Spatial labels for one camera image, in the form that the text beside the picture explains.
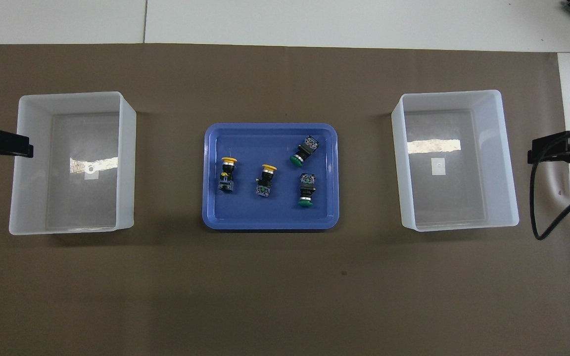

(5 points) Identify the yellow push button switch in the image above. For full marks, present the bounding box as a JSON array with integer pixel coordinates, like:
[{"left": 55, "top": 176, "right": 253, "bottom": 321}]
[
  {"left": 217, "top": 156, "right": 238, "bottom": 194},
  {"left": 255, "top": 164, "right": 278, "bottom": 198}
]

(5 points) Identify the green push button switch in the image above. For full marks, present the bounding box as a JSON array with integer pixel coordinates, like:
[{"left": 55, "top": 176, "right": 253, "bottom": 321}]
[
  {"left": 289, "top": 136, "right": 321, "bottom": 167},
  {"left": 297, "top": 173, "right": 316, "bottom": 207}
]

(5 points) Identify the translucent white plastic box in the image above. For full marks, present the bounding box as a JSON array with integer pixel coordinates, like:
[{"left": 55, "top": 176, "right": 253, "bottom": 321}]
[
  {"left": 9, "top": 91, "right": 137, "bottom": 236},
  {"left": 391, "top": 89, "right": 520, "bottom": 232}
]

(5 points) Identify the blue plastic tray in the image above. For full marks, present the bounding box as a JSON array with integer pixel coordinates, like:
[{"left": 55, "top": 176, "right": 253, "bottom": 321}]
[{"left": 202, "top": 123, "right": 340, "bottom": 231}]

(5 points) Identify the brown paper table mat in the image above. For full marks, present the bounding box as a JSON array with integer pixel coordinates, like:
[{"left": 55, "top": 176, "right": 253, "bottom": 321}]
[{"left": 0, "top": 44, "right": 570, "bottom": 356}]

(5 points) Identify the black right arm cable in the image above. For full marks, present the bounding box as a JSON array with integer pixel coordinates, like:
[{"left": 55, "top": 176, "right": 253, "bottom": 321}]
[{"left": 530, "top": 129, "right": 570, "bottom": 241}]

